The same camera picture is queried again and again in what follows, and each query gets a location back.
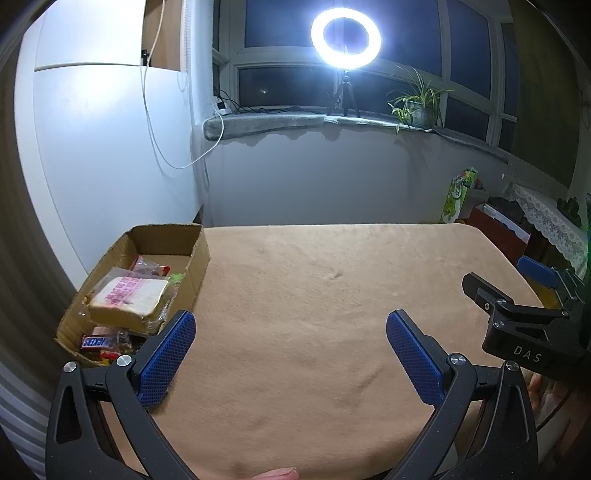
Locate white ring light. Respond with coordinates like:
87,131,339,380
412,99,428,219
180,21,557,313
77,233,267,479
310,6,382,71

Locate large red box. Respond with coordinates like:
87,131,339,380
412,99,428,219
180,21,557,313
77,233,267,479
466,203,532,266

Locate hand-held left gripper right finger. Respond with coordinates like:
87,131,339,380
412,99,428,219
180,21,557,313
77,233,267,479
381,310,540,480

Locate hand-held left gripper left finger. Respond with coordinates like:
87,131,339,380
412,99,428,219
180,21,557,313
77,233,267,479
45,310,213,480

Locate white cabinet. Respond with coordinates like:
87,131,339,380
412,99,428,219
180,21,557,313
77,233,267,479
14,0,206,289

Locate dark cake packet red ends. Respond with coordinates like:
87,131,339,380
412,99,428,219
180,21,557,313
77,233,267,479
130,255,171,278

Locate dark figurine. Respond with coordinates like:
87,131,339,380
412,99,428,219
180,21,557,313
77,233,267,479
556,196,585,227

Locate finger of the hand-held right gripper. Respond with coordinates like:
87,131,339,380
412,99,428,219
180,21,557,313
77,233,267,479
518,256,587,308
463,272,578,370

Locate black tripod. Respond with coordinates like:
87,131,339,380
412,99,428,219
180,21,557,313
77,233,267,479
327,69,362,117

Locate person's right hand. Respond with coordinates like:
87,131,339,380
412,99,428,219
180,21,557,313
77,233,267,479
529,373,573,416

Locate lace covered side table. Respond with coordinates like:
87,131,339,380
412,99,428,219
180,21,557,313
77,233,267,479
505,184,589,282

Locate grey windowsill cover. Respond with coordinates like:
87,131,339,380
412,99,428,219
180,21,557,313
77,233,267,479
203,113,513,162

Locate brown chocolate bar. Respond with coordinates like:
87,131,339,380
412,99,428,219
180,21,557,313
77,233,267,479
81,335,115,352

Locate striped grey mattress side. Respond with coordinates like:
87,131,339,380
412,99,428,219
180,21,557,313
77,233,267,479
0,360,51,467

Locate potted spider plant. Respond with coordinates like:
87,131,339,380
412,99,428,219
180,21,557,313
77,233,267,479
387,65,455,134

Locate brown cardboard box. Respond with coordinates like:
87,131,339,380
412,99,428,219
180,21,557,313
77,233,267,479
54,224,211,367

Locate person's left hand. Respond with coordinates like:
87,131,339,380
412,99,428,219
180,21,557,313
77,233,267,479
252,467,301,480

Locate green printed bag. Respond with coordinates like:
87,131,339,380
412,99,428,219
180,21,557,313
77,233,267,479
442,168,478,224

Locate white window frame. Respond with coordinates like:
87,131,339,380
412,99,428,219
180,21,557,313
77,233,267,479
212,0,518,148

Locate sliced bread packet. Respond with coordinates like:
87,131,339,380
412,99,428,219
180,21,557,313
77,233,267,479
83,268,172,333

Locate white cable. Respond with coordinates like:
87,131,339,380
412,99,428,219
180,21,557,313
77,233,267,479
141,0,227,169

